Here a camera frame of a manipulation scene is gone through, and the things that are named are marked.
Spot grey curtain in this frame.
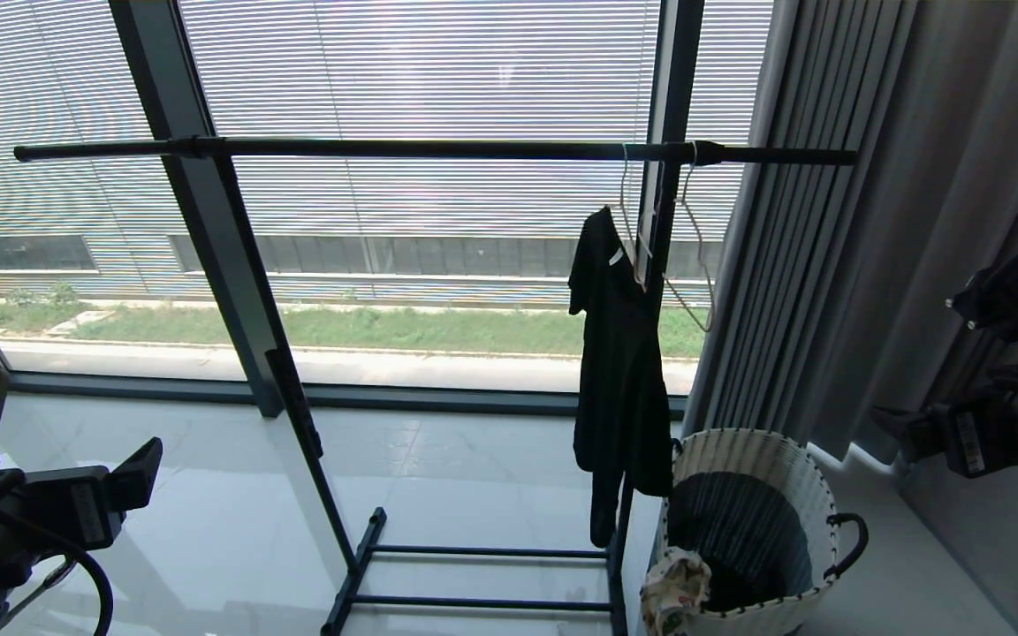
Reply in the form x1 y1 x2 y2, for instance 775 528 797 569
681 0 1018 465

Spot window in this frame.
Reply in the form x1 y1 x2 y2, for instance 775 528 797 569
0 0 775 420

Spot black clothes rack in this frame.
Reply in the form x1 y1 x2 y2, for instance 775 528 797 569
14 135 859 636

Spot pink clothes hanger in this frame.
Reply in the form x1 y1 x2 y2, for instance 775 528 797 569
661 163 718 335
618 146 654 292

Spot black short-sleeved shirt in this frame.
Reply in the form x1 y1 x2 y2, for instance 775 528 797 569
568 206 676 549

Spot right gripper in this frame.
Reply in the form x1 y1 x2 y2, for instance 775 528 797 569
946 393 1018 479

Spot cream printed garment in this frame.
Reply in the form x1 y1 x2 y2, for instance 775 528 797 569
640 546 713 636

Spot white laundry basket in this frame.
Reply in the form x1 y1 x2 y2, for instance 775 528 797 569
640 428 870 636

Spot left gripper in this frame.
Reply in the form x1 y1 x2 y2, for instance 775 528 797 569
21 438 163 549

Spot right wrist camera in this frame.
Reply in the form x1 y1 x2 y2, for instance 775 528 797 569
946 256 1018 350

